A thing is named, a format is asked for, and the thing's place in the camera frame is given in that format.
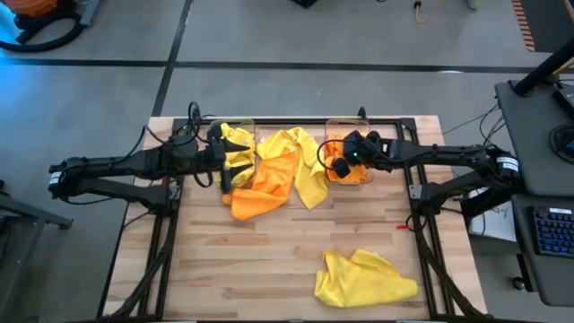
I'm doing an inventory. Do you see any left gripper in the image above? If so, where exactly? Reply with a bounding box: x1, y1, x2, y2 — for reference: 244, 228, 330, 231
204, 127, 255, 195

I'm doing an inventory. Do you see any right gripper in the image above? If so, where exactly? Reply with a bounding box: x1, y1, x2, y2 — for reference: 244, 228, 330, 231
332, 129, 387, 179

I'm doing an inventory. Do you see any clear plastic basket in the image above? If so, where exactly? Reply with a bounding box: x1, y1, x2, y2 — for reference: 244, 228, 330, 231
206, 117, 258, 188
324, 118, 374, 186

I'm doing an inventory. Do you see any black desk foot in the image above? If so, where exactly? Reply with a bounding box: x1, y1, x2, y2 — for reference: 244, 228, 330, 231
460, 188, 494, 222

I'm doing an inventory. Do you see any white paper sheet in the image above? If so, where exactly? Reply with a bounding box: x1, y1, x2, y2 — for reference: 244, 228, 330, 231
468, 188, 517, 243

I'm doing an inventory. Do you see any gray desk top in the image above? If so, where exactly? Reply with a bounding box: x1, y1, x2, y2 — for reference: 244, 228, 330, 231
494, 79, 574, 198
510, 193, 574, 309

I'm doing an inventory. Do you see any round black pad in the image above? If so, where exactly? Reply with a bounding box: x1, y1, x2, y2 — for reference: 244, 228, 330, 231
548, 124, 574, 164

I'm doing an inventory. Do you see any black pole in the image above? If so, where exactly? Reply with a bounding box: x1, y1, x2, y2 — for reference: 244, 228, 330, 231
512, 38, 574, 98

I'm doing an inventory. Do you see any black backlit keyboard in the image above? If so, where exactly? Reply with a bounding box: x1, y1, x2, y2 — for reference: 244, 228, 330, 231
531, 205, 574, 260

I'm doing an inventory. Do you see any dark metal stand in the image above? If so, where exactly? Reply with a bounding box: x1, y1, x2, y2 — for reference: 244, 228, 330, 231
0, 179, 74, 323

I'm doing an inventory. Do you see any black desk device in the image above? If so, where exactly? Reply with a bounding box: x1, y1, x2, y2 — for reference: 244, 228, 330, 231
551, 82, 574, 121

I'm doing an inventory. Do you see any dark mat orange striped edge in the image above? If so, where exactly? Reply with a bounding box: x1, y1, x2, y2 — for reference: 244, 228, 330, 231
510, 0, 574, 54

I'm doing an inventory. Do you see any orange vacuum cleaner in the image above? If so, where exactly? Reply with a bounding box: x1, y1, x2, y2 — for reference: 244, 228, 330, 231
0, 0, 59, 18

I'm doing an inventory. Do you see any black aluminium table frame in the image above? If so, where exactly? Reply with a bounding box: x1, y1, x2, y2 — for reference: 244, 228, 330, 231
96, 106, 488, 322

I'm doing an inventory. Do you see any yellow cable with black plug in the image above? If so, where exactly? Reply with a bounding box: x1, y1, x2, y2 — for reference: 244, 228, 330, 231
413, 0, 437, 24

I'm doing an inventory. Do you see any gray metal post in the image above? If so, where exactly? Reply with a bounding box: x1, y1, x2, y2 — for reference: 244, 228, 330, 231
80, 0, 102, 26

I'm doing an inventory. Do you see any black vacuum hose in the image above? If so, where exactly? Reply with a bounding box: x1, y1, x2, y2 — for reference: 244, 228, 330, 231
0, 11, 86, 54

